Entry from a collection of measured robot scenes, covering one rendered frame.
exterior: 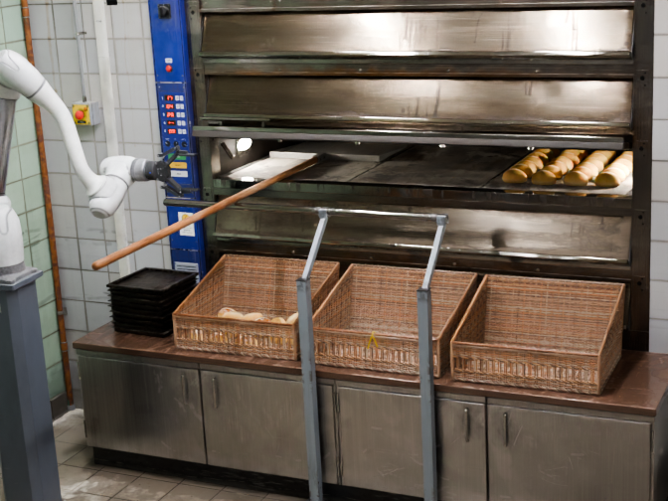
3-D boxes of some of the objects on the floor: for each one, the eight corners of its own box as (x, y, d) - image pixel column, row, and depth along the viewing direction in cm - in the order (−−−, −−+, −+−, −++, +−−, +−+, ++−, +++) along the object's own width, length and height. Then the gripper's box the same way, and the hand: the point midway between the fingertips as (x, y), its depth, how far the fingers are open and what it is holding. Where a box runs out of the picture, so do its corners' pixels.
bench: (154, 419, 588) (142, 302, 572) (679, 494, 489) (683, 355, 473) (84, 469, 539) (70, 343, 523) (652, 563, 440) (655, 410, 424)
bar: (191, 460, 542) (167, 197, 511) (469, 503, 490) (462, 213, 459) (152, 491, 515) (124, 215, 483) (442, 541, 463) (433, 235, 431)
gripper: (151, 136, 485) (199, 138, 476) (157, 199, 492) (204, 202, 483) (141, 140, 479) (189, 142, 470) (146, 203, 485) (194, 206, 477)
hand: (194, 172), depth 477 cm, fingers open, 13 cm apart
